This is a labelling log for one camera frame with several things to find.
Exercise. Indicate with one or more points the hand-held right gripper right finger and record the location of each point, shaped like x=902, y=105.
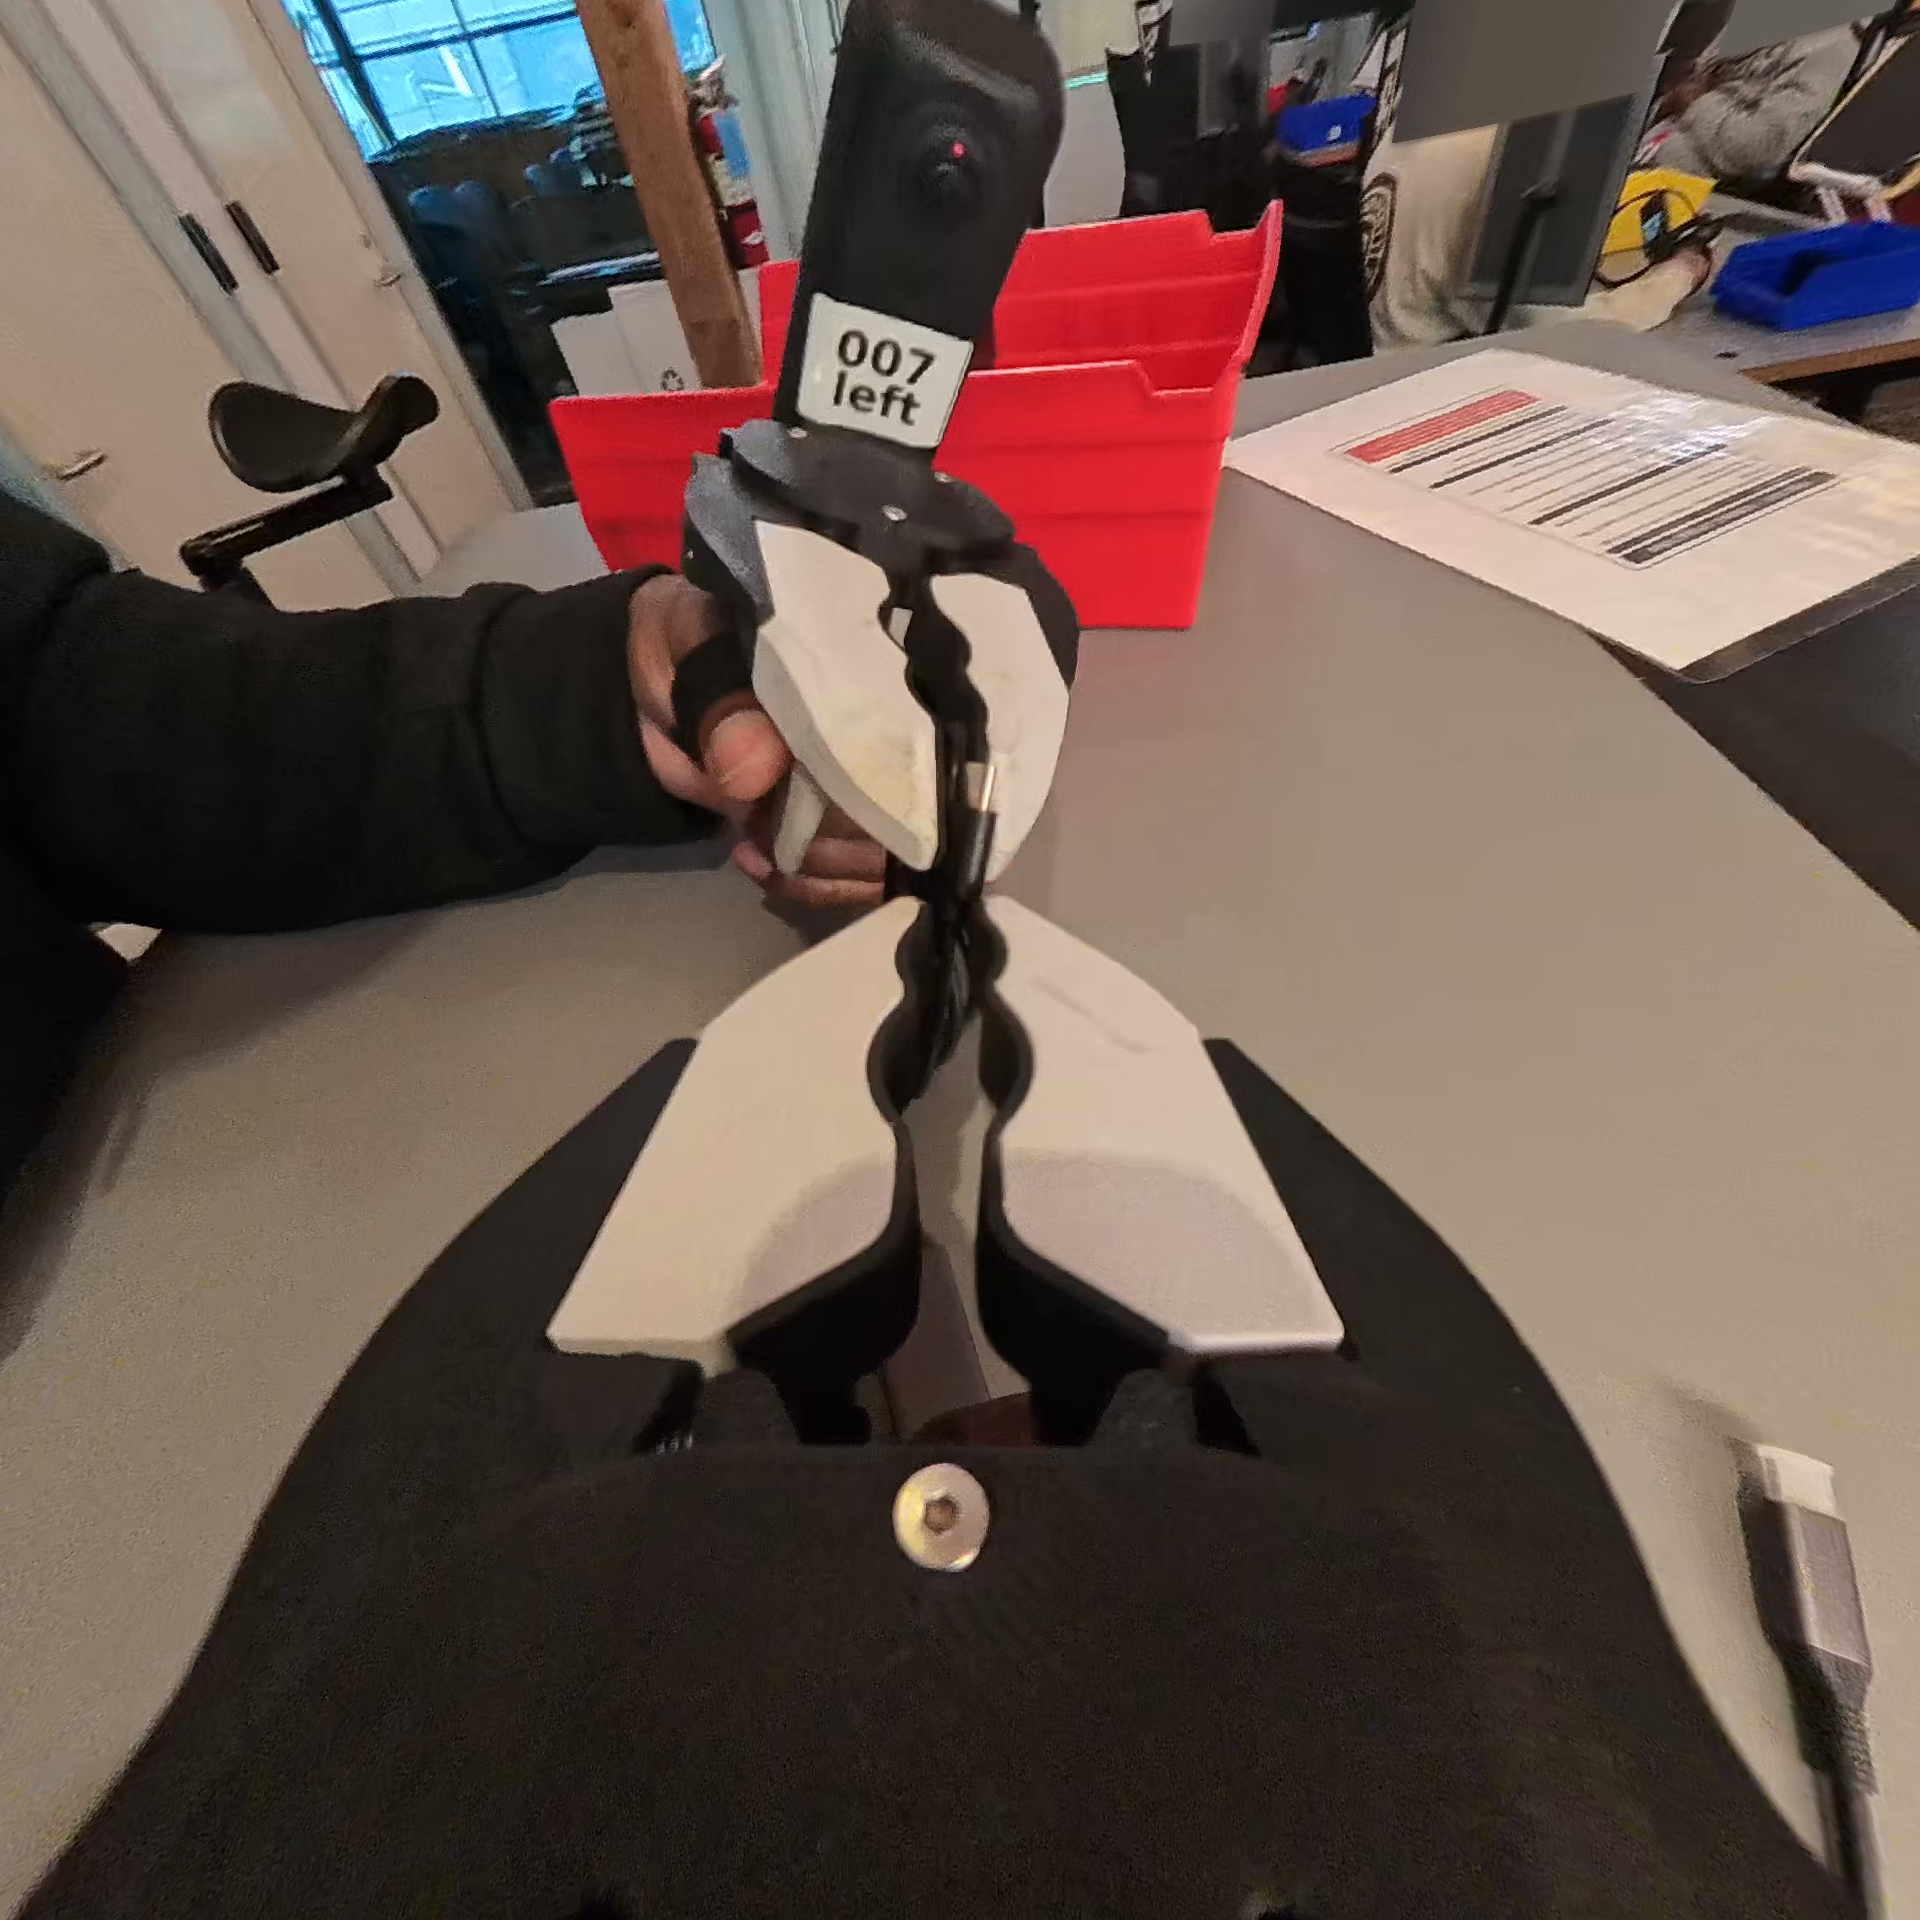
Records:
x=1173, y=1186

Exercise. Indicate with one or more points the laminated paper sheet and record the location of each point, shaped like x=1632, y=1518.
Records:
x=1578, y=497

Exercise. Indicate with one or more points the small blue plastic bin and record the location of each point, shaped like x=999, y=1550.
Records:
x=1325, y=128

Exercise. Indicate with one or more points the person's left forearm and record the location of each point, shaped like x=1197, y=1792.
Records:
x=297, y=752

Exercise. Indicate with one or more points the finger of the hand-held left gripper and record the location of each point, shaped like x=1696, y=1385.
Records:
x=1028, y=677
x=830, y=677

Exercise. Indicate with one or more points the red plastic bin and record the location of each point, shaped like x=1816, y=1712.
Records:
x=1110, y=513

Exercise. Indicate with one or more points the window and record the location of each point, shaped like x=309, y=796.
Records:
x=431, y=77

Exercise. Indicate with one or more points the yellow device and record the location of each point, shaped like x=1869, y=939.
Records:
x=1659, y=202

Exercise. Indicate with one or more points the white recycling bin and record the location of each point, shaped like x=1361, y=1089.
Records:
x=640, y=337

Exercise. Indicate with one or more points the wooden post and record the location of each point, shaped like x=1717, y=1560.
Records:
x=663, y=191

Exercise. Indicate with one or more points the grey monitor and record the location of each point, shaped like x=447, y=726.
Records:
x=1535, y=69

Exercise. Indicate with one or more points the white double door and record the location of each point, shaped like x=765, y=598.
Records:
x=139, y=224

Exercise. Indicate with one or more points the white printed garment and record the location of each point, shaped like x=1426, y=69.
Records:
x=1411, y=243

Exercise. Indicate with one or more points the large blue plastic bin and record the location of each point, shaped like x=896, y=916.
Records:
x=1822, y=278

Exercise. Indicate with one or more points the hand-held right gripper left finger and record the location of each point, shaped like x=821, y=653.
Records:
x=717, y=1186

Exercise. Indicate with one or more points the red fire extinguisher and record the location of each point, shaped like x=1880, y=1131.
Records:
x=737, y=183

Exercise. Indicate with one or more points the wooden table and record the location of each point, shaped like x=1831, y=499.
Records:
x=1855, y=355

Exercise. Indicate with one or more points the person's left hand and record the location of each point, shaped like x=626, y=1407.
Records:
x=663, y=653

